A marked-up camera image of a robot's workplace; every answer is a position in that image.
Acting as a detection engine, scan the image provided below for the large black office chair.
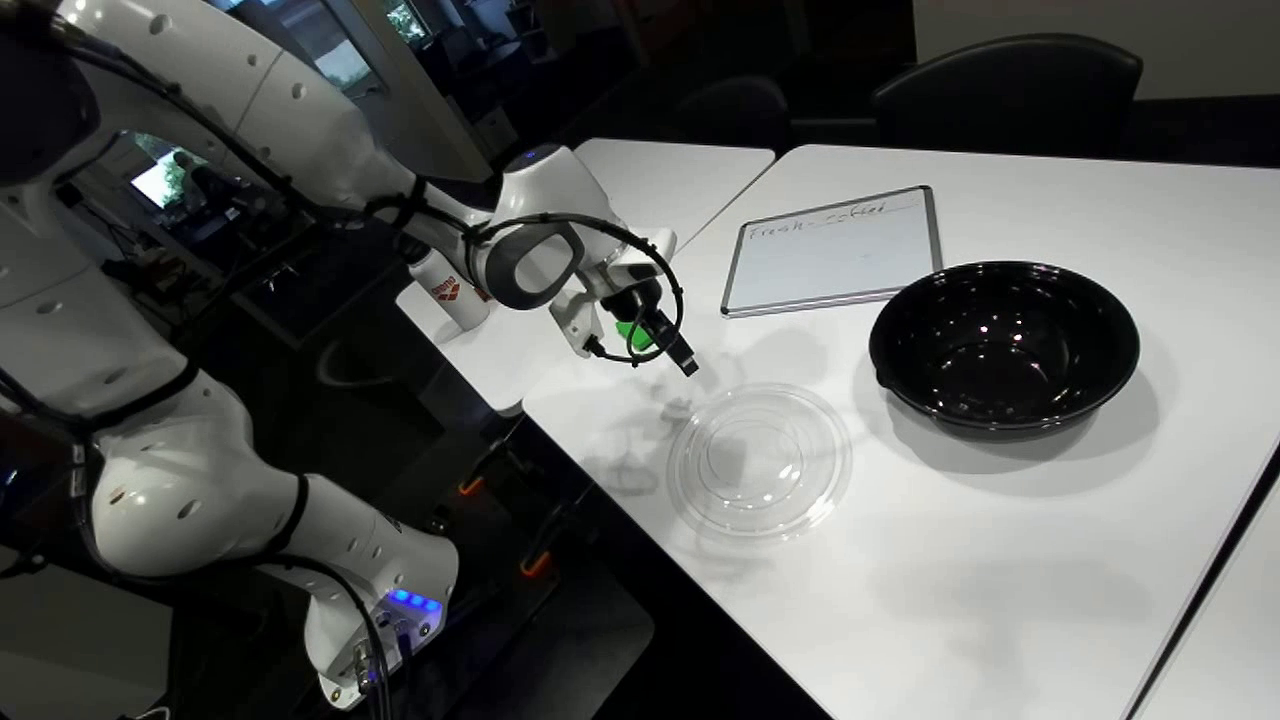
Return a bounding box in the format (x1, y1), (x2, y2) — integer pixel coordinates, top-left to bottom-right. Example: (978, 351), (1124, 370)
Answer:
(873, 30), (1148, 150)

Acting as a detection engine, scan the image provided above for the small black office chair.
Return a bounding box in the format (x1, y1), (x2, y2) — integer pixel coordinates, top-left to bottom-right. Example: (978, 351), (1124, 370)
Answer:
(665, 73), (795, 145)

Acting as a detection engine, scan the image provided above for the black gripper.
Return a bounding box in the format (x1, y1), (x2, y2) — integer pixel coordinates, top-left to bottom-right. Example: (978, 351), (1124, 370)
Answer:
(595, 267), (701, 381)

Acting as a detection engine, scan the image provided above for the white cup red logo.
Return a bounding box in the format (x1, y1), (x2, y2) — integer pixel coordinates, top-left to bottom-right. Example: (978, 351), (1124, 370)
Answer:
(402, 242), (497, 334)

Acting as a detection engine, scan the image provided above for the black plastic bowl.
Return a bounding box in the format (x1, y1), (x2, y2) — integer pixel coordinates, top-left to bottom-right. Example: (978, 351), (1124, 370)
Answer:
(864, 257), (1144, 439)

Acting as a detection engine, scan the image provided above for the clear round plastic lid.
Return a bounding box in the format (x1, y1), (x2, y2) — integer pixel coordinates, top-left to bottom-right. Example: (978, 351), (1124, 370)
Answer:
(665, 381), (857, 544)

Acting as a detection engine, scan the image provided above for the lit computer monitor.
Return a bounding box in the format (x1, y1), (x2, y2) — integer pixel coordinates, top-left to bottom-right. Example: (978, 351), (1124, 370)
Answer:
(129, 140), (217, 215)

